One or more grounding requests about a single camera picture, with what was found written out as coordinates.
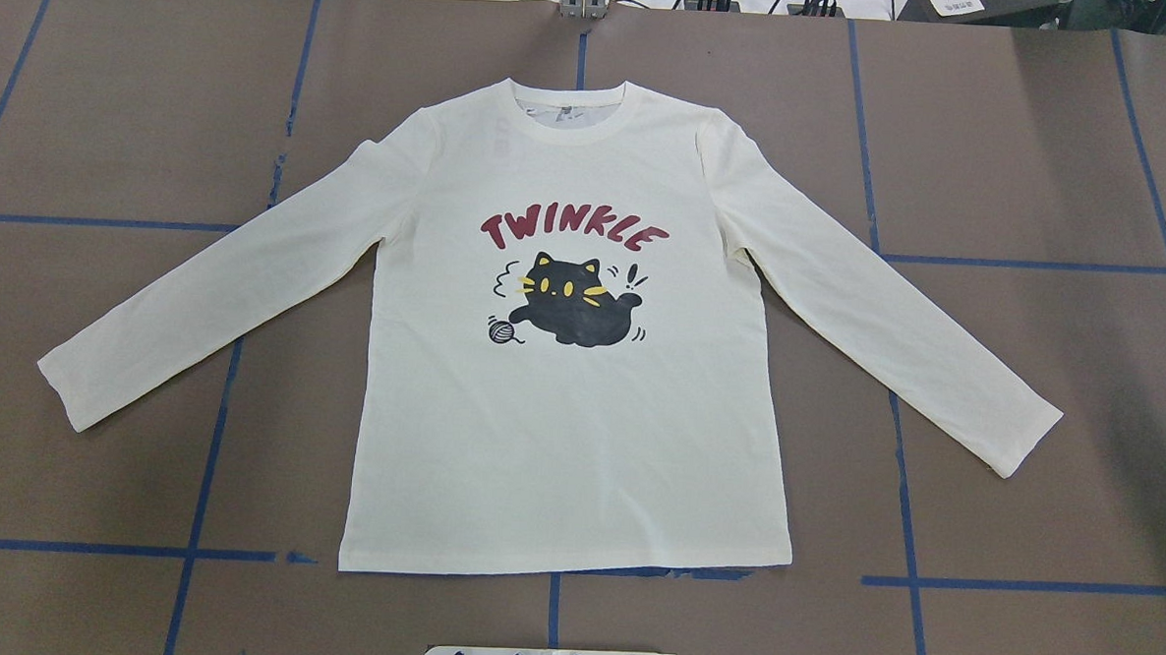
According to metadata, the cream long-sleeve cat shirt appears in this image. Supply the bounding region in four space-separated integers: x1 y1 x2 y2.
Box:
38 79 1062 575

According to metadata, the black box with white label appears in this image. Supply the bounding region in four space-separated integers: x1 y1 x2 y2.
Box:
895 0 1074 29

